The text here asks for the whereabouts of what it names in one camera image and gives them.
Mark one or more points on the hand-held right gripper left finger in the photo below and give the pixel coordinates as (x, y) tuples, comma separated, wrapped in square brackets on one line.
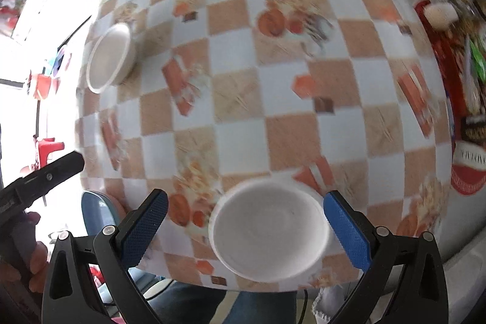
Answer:
[(146, 233)]

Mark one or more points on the white fringed cloth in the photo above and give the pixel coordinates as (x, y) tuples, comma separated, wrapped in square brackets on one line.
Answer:
[(326, 305)]

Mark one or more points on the red round tin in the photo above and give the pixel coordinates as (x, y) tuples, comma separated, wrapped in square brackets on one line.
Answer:
[(470, 168)]

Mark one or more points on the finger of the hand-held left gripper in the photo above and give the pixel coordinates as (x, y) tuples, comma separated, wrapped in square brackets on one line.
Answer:
[(53, 172)]

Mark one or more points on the person's right leg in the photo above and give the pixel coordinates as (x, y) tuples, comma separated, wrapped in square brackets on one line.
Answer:
[(262, 308)]

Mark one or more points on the checkered printed tablecloth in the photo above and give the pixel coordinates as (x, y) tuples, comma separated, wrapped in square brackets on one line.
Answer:
[(243, 134)]

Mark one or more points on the green snack packet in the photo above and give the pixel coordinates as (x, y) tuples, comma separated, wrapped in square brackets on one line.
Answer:
[(478, 56)]

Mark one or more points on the person's left leg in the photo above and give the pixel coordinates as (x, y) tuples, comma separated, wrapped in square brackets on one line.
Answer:
[(190, 305)]

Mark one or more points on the red plastic stool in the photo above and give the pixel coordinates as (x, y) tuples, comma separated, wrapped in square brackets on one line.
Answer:
[(47, 153), (43, 85)]

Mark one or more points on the person's leg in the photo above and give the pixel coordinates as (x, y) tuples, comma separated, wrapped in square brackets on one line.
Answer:
[(190, 305), (262, 308)]

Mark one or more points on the person's left hand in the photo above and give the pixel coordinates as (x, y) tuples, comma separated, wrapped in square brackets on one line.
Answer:
[(40, 259)]

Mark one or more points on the white foam fruit net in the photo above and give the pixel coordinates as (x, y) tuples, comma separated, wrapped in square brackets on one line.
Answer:
[(442, 14)]

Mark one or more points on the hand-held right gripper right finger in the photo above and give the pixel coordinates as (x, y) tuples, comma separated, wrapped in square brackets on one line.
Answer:
[(347, 233)]

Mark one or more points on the blue oval plate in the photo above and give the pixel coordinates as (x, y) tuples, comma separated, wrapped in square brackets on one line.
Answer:
[(97, 210)]

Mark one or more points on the red printed box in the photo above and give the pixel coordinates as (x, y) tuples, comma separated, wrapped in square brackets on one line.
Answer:
[(434, 50)]

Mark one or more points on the large white bowl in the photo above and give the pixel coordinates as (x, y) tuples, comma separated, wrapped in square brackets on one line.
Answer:
[(265, 229)]

